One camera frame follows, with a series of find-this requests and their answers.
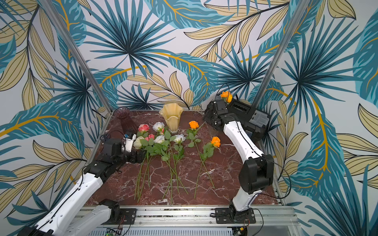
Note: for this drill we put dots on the black plastic toolbox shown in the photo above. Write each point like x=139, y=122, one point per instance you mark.
x=253, y=121

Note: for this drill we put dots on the white rose right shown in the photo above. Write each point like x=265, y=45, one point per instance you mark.
x=172, y=155

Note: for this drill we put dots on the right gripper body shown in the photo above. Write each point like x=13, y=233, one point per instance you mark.
x=220, y=106

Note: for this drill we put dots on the white rose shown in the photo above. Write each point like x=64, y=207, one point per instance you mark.
x=156, y=127
x=172, y=155
x=160, y=148

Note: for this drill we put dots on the pink rose centre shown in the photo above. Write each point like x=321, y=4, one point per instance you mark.
x=149, y=147

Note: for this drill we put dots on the cream rose large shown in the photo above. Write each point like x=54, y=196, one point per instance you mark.
x=140, y=144

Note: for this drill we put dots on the aluminium frame post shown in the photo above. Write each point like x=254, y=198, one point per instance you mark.
x=293, y=23
x=62, y=27

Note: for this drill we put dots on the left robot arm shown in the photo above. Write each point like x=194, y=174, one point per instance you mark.
x=59, y=221

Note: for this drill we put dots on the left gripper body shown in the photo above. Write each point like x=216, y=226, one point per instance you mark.
x=131, y=157

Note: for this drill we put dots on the white rose top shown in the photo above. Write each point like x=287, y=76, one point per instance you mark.
x=156, y=127

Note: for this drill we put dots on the orange rose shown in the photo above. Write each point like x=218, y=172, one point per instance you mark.
x=215, y=141
x=192, y=132
x=226, y=96

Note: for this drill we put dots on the left aluminium frame post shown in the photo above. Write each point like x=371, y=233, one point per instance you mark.
x=62, y=27

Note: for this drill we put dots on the clear glass vase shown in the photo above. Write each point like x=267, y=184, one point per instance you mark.
x=212, y=131

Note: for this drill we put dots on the white rose centre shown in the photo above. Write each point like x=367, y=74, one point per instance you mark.
x=160, y=148

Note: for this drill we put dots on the cream yellow fluted vase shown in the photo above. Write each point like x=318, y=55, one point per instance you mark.
x=171, y=113

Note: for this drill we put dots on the pink rose left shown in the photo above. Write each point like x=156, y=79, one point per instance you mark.
x=143, y=130

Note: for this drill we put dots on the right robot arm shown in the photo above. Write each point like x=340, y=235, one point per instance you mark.
x=258, y=168

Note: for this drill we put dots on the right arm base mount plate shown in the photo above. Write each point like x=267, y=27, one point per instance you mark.
x=227, y=215

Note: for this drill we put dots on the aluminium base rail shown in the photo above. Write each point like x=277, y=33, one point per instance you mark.
x=264, y=220

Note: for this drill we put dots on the dark purple ribbed vase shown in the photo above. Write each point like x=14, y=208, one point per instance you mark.
x=128, y=126

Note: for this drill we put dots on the right aluminium frame post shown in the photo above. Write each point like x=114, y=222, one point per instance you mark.
x=293, y=23

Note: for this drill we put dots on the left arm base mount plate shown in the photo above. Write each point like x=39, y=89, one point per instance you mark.
x=125, y=216

